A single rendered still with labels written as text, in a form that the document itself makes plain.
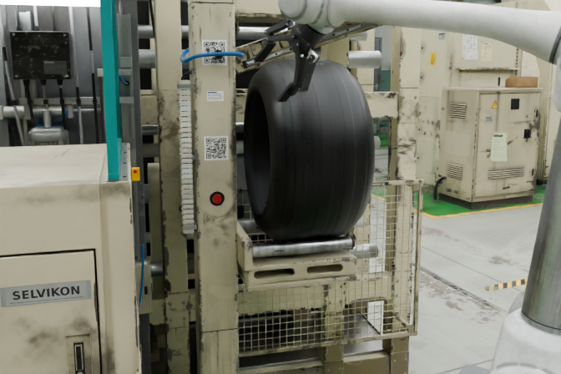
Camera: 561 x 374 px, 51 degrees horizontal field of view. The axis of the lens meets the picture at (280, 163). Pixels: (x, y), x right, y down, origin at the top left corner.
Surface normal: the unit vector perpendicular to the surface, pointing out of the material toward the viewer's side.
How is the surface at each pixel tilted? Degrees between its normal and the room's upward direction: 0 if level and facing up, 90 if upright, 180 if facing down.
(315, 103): 55
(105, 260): 90
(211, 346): 90
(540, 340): 51
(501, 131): 90
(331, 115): 63
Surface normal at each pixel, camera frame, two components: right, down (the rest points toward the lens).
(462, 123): -0.91, 0.07
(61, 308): 0.26, 0.16
